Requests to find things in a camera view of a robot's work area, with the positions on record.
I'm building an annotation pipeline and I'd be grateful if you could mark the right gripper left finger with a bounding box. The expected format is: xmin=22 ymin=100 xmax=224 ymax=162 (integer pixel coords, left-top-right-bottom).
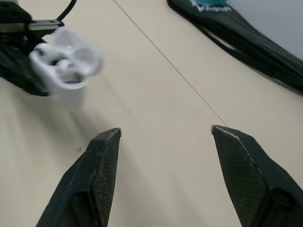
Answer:
xmin=35 ymin=127 xmax=123 ymax=227

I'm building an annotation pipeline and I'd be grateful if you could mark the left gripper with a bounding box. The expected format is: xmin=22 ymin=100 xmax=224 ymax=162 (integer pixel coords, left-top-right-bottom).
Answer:
xmin=0 ymin=0 xmax=65 ymax=97

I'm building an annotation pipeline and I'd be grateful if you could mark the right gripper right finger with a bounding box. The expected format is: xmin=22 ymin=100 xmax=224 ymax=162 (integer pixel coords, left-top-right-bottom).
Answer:
xmin=211 ymin=124 xmax=303 ymax=227

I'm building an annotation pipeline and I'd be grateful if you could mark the white earbud case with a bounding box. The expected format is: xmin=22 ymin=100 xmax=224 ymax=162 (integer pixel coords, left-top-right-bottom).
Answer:
xmin=28 ymin=26 xmax=106 ymax=112

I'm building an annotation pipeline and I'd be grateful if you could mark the white earbud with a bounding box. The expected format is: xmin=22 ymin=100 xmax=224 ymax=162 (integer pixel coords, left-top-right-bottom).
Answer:
xmin=33 ymin=43 xmax=62 ymax=65
xmin=55 ymin=59 xmax=82 ymax=83

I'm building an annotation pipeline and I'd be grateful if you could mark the dark green fabric bag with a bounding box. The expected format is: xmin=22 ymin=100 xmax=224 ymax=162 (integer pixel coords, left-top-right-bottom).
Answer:
xmin=166 ymin=0 xmax=303 ymax=98

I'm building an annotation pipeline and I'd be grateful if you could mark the teal plastic container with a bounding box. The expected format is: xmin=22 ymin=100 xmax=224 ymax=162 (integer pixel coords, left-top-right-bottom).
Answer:
xmin=194 ymin=0 xmax=228 ymax=8

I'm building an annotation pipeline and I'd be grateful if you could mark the black cable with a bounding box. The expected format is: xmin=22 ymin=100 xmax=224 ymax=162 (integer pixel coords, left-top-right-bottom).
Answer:
xmin=55 ymin=0 xmax=78 ymax=22

